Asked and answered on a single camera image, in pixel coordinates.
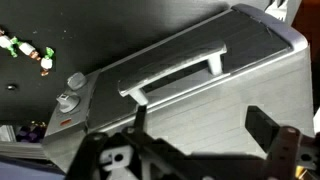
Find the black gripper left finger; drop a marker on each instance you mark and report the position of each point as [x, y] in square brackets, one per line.
[139, 123]

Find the candy green brown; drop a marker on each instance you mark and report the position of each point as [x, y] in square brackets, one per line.
[47, 61]
[29, 50]
[6, 43]

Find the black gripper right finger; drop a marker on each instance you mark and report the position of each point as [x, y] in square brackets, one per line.
[261, 127]

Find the grey toaster oven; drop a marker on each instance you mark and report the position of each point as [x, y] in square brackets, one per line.
[196, 86]

